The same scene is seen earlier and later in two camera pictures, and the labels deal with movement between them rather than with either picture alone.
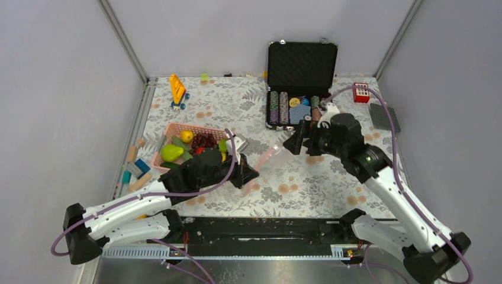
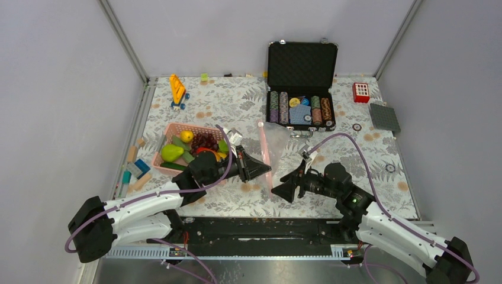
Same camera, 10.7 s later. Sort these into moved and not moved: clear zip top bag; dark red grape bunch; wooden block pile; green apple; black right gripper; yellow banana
Moved: clear zip top bag; black right gripper
Not moved: dark red grape bunch; yellow banana; green apple; wooden block pile
